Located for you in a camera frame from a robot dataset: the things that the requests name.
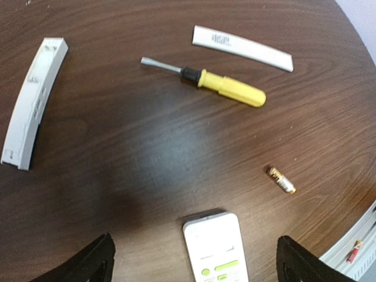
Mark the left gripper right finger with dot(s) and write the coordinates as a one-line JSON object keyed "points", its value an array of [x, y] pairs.
{"points": [[295, 263]]}

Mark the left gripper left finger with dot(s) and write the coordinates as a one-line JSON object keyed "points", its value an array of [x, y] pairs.
{"points": [[95, 262]]}

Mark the white air conditioner remote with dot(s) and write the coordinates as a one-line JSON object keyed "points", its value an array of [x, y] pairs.
{"points": [[215, 248]]}

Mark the slim white remote control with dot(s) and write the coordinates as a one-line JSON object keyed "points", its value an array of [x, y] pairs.
{"points": [[31, 102]]}

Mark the yellow handled screwdriver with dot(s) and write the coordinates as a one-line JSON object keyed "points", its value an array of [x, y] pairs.
{"points": [[225, 86]]}

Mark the white battery cover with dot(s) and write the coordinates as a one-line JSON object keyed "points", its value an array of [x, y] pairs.
{"points": [[236, 45]]}

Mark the red yellow battery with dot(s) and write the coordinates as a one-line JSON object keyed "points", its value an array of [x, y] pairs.
{"points": [[354, 252]]}

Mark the gold white battery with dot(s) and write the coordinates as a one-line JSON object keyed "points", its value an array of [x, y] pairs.
{"points": [[280, 180]]}

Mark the curved aluminium front rail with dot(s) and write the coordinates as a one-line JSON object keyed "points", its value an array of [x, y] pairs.
{"points": [[363, 230]]}

